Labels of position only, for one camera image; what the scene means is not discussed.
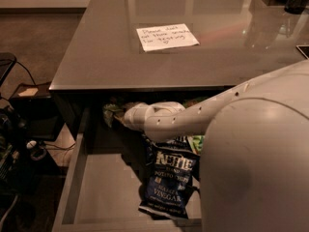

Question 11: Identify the black equipment with cables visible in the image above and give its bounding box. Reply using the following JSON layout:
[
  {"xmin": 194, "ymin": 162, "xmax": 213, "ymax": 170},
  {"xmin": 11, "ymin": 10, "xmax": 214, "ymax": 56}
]
[{"xmin": 0, "ymin": 51, "xmax": 49, "ymax": 232}]

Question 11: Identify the rear green Dang chip bag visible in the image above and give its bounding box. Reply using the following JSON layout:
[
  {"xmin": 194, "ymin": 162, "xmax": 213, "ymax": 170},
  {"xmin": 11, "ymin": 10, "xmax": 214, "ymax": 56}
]
[{"xmin": 183, "ymin": 97, "xmax": 207, "ymax": 108}]

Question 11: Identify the blue kettle chip bag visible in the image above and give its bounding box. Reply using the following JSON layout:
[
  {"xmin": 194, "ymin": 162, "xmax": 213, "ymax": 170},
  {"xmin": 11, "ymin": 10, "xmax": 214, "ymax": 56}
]
[
  {"xmin": 142, "ymin": 134, "xmax": 191, "ymax": 152},
  {"xmin": 139, "ymin": 141, "xmax": 199, "ymax": 219}
]

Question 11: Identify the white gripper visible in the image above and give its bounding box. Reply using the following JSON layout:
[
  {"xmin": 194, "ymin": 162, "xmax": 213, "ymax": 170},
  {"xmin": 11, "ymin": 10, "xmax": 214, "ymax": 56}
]
[{"xmin": 124, "ymin": 102, "xmax": 155, "ymax": 131}]

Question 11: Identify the white handwritten paper note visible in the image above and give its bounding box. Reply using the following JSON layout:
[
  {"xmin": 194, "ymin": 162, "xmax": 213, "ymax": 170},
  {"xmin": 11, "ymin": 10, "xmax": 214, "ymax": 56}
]
[{"xmin": 136, "ymin": 23, "xmax": 199, "ymax": 52}]

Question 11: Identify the front blue Kettle chip bag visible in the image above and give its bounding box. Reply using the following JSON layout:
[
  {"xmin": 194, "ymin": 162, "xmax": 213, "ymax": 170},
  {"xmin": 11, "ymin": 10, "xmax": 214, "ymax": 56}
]
[{"xmin": 139, "ymin": 141, "xmax": 199, "ymax": 219}]

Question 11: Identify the middle blue Kettle chip bag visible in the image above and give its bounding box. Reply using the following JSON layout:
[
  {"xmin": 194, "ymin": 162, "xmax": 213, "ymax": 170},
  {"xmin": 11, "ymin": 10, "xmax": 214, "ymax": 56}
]
[{"xmin": 142, "ymin": 134, "xmax": 191, "ymax": 152}]

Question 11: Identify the green jalapeno chip bag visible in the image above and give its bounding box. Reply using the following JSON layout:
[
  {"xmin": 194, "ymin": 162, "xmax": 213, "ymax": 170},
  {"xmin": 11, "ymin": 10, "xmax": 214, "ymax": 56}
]
[{"xmin": 102, "ymin": 102, "xmax": 135, "ymax": 128}]

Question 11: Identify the dark side table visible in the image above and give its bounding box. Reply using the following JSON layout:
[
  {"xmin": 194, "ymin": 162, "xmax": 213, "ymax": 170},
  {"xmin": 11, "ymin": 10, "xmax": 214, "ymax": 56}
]
[{"xmin": 9, "ymin": 82, "xmax": 65, "ymax": 141}]

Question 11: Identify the middle green Dang chip bag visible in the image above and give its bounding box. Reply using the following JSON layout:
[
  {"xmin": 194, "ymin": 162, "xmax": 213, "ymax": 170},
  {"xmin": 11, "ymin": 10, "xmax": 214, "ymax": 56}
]
[{"xmin": 187, "ymin": 135, "xmax": 205, "ymax": 155}]

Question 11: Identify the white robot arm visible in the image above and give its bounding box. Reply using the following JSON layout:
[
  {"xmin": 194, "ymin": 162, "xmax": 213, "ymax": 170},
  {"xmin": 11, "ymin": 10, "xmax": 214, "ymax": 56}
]
[{"xmin": 125, "ymin": 60, "xmax": 309, "ymax": 232}]

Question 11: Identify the open grey drawer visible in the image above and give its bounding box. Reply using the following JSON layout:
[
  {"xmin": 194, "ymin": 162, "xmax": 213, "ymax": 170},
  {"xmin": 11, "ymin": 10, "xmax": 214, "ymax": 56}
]
[{"xmin": 52, "ymin": 111, "xmax": 202, "ymax": 232}]

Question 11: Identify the green dang chip bag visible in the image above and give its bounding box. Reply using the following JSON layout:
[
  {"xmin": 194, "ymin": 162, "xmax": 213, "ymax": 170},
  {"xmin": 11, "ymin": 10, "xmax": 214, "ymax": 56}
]
[
  {"xmin": 183, "ymin": 97, "xmax": 207, "ymax": 108},
  {"xmin": 187, "ymin": 135, "xmax": 205, "ymax": 155}
]

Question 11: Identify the grey counter cabinet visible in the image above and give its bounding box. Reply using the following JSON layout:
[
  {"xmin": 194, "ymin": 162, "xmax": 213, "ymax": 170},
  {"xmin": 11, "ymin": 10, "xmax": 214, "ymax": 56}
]
[{"xmin": 50, "ymin": 0, "xmax": 309, "ymax": 133}]

